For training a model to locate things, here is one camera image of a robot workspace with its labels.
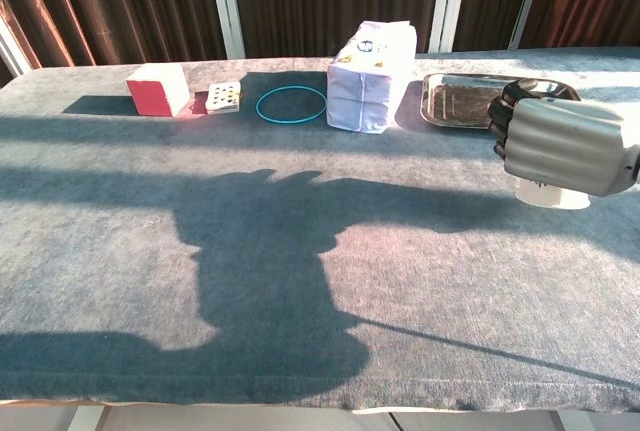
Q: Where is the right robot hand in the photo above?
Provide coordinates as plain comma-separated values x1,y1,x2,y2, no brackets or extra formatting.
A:
487,78,640,198

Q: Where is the white paper cup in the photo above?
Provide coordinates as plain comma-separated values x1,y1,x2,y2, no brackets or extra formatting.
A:
514,177,592,211

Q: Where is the metal tray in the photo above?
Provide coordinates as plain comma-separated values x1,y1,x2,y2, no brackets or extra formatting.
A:
419,72,582,131

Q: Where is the white paper bag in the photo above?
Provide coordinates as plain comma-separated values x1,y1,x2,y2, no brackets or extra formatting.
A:
326,20,418,136

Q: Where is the grey table cloth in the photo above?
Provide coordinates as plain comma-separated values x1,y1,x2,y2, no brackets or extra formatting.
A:
0,46,640,415

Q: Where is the dark red curtain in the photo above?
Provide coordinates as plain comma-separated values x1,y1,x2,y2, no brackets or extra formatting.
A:
0,0,640,87

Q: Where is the playing card deck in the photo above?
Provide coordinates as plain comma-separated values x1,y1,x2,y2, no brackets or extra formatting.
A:
205,81,243,115

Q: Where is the red and white box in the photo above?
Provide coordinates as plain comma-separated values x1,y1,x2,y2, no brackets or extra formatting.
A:
125,62,191,118

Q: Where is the teal ring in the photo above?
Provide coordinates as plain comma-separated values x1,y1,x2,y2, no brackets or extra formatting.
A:
255,85,329,126

